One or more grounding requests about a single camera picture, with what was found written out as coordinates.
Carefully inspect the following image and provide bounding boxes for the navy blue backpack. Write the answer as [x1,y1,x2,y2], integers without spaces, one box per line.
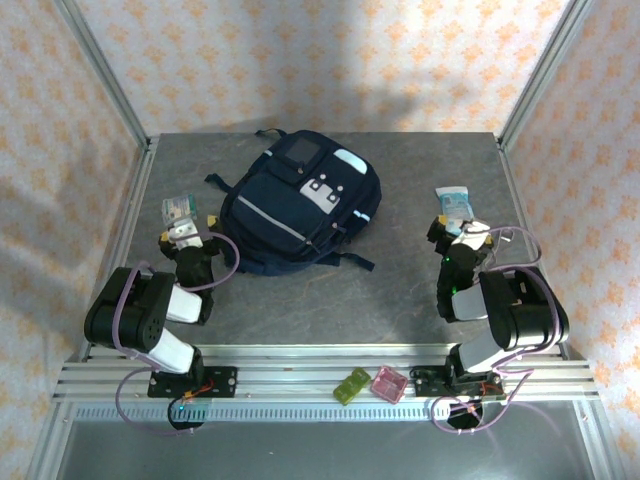
[203,128,384,277]

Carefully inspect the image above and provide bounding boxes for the blue wet wipes pack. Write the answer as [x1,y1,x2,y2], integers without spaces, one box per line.
[433,185,476,236]

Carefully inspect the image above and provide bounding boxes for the small green tissue packet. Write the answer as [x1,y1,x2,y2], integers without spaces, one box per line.
[160,194,198,226]

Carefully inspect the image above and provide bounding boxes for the small pink plastic box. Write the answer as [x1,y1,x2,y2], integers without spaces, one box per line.
[369,365,409,404]

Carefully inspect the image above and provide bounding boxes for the small green plastic box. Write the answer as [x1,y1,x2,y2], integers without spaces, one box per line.
[332,367,372,404]

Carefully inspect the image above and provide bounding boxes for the grey metal panel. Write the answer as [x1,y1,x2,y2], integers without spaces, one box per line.
[49,419,606,480]

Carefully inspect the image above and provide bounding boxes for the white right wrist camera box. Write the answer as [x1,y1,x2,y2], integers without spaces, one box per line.
[448,218,495,250]

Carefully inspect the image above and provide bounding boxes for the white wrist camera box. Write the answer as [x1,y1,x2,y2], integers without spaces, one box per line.
[448,218,495,250]
[166,218,207,250]

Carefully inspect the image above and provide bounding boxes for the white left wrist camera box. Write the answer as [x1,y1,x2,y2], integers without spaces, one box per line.
[166,218,207,250]

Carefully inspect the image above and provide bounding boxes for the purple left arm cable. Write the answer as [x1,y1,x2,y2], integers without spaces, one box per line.
[114,229,241,436]

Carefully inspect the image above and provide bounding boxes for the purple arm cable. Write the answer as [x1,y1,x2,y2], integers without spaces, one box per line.
[432,225,561,435]
[114,229,241,436]

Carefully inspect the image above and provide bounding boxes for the aluminium side rail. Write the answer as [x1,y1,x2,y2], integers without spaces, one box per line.
[496,134,571,361]
[77,135,162,362]

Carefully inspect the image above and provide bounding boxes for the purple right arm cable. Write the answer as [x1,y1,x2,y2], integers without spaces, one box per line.
[432,225,561,435]

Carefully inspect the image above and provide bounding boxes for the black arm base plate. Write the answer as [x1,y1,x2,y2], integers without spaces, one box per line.
[410,364,507,401]
[147,365,239,399]

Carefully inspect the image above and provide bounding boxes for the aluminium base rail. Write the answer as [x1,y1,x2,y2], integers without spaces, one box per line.
[52,343,600,404]

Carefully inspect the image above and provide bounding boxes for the aluminium frame post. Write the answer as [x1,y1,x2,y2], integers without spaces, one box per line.
[52,0,154,151]
[497,0,594,151]

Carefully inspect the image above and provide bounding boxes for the slotted grey cable duct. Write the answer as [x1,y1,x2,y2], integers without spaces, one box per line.
[73,403,581,425]

